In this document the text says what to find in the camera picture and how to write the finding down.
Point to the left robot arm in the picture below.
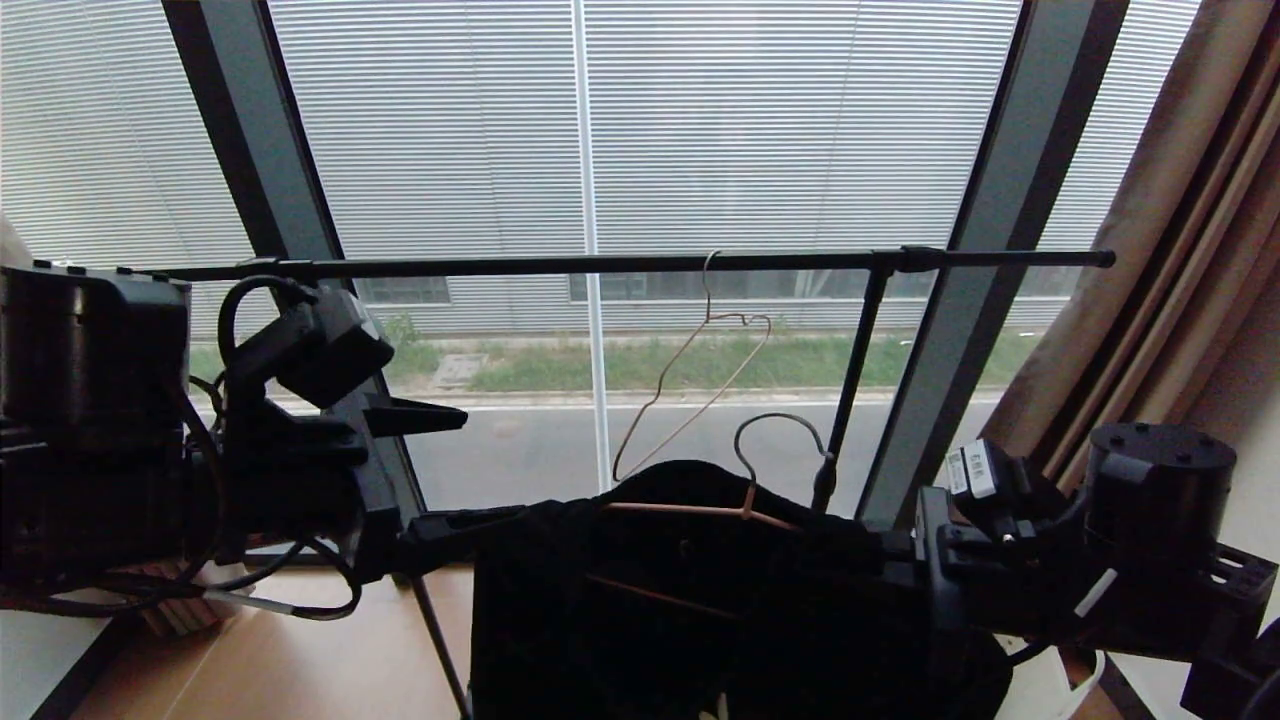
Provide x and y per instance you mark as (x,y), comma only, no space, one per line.
(80,350)

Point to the beige curtain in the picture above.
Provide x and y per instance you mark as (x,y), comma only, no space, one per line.
(180,605)
(1150,250)

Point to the black clothes rack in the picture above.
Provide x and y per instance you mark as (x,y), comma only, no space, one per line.
(550,265)

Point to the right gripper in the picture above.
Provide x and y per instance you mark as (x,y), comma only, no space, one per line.
(1010,580)

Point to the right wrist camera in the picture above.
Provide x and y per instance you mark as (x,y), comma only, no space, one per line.
(1000,490)

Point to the black shorts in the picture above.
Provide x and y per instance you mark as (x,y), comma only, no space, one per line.
(650,650)

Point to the window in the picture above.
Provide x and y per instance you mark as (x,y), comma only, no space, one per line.
(270,150)

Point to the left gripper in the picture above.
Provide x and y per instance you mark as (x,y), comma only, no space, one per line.
(300,480)

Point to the white laundry basket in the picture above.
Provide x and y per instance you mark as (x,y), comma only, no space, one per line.
(1040,690)

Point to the pink clothes hanger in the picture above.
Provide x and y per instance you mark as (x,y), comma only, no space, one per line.
(690,510)
(707,290)

